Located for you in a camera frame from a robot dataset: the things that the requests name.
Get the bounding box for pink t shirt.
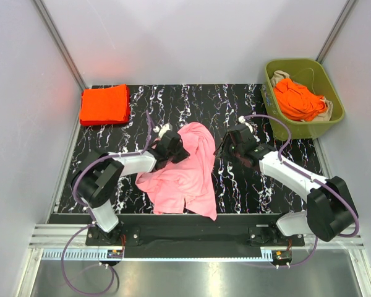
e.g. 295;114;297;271
135;122;217;221

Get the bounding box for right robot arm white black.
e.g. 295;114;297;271
215;124;358;245

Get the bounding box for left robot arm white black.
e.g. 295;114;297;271
72;131;190;245

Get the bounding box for black marbled table mat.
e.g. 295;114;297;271
48;83;336;216

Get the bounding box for folded orange t shirt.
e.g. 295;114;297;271
79;85;130;127

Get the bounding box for orange t shirt in bin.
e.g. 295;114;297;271
273;78;328;122

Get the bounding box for beige t shirt in bin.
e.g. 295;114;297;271
270;71;333;122

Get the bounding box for olive green plastic bin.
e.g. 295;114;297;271
262;59;345;139

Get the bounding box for right small circuit board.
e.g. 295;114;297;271
275;250;292;260

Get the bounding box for small circuit board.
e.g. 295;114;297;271
275;250;292;260
107;249;124;259

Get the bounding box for left small circuit board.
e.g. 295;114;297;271
107;249;124;259

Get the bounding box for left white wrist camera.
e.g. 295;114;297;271
153;123;173;139

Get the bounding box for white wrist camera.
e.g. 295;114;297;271
238;116;254;134
153;123;173;139

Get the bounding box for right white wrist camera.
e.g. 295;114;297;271
238;116;254;134

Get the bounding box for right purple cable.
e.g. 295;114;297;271
242;114;359;269

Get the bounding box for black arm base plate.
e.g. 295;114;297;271
86;214;305;247

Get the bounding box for aluminium rail frame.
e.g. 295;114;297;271
27;224;371;264

